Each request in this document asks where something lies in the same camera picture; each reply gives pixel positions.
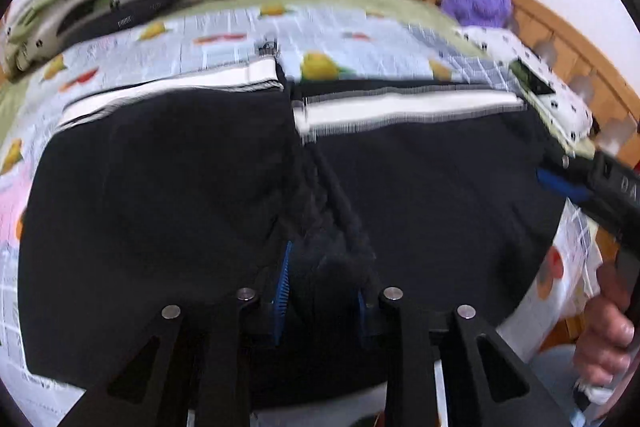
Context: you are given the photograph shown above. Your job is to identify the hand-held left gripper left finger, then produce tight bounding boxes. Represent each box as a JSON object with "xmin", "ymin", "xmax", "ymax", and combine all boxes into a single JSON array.
[{"xmin": 59, "ymin": 241, "xmax": 294, "ymax": 427}]

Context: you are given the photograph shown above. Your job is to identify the wooden bed frame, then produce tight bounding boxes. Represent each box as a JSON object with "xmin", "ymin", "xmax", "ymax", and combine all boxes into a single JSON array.
[{"xmin": 240, "ymin": 0, "xmax": 640, "ymax": 170}]

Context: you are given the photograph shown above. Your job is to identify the person's right hand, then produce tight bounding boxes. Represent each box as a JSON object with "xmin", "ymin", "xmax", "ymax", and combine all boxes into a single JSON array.
[{"xmin": 575, "ymin": 263, "xmax": 637, "ymax": 389}]

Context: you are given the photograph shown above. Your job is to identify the black pants with white waistband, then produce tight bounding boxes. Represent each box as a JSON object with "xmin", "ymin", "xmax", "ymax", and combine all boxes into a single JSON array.
[{"xmin": 17, "ymin": 57, "xmax": 568, "ymax": 410}]

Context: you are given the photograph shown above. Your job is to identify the fruit printed sheet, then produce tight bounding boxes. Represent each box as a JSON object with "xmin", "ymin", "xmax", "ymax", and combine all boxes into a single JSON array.
[{"xmin": 0, "ymin": 4, "xmax": 607, "ymax": 427}]

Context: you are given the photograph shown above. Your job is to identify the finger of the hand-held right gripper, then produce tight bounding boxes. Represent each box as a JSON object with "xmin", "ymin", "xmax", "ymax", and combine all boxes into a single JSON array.
[{"xmin": 535, "ymin": 154, "xmax": 596, "ymax": 206}]

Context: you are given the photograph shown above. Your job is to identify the white pillow with black flowers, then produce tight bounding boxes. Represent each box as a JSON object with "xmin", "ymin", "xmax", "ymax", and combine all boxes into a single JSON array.
[{"xmin": 457, "ymin": 27, "xmax": 594, "ymax": 144}]

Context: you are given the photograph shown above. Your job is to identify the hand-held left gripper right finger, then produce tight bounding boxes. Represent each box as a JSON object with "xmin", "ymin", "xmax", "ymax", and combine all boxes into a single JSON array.
[{"xmin": 355, "ymin": 287, "xmax": 577, "ymax": 427}]

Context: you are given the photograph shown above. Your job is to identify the person's blue jeans leg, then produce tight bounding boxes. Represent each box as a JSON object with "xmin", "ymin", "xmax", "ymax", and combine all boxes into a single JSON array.
[{"xmin": 529, "ymin": 344, "xmax": 608, "ymax": 427}]

